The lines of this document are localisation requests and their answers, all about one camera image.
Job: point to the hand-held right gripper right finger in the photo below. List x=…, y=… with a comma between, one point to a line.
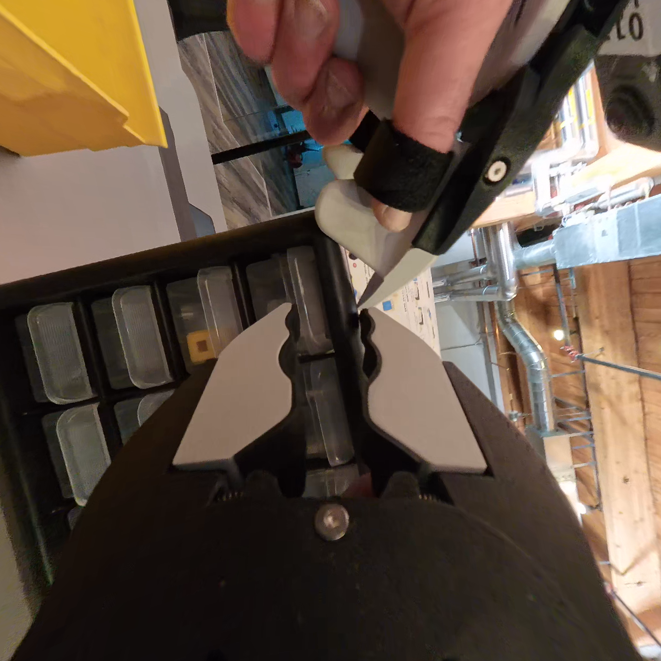
x=418, y=403

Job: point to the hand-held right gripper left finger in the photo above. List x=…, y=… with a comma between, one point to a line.
x=242, y=397

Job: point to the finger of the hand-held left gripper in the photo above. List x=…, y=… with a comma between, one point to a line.
x=400, y=276

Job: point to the clear plastic drawer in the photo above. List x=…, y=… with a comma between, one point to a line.
x=325, y=413

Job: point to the black drawer cabinet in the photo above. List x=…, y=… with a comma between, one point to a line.
x=129, y=268

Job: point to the set of clear cabinet drawers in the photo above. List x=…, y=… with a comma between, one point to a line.
x=62, y=351

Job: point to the person's left hand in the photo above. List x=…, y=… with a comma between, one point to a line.
x=413, y=62

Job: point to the printed instruction sheet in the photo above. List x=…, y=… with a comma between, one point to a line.
x=421, y=304

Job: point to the silver ceiling pipes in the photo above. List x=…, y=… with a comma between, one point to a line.
x=465, y=279

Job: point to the yellow square item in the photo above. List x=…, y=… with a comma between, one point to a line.
x=200, y=347

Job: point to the black metal bar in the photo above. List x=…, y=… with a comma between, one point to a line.
x=258, y=148

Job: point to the grey metal rod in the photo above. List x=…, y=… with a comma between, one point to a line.
x=619, y=367

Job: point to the yellow plastic bin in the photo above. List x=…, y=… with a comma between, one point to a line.
x=62, y=77

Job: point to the silver round air duct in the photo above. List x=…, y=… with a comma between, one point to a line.
x=532, y=361

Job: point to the grey rectangular air duct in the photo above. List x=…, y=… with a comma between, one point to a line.
x=609, y=237

